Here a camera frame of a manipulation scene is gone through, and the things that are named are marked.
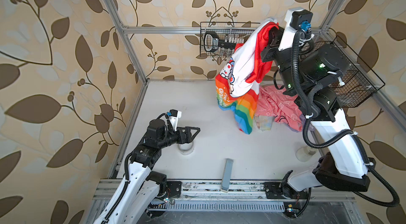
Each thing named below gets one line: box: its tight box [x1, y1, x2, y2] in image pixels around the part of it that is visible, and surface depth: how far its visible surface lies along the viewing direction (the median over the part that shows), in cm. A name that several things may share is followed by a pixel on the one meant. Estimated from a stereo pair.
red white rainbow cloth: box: [215, 17, 280, 135], surface depth 57 cm
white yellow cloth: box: [253, 114, 275, 132], surface depth 98 cm
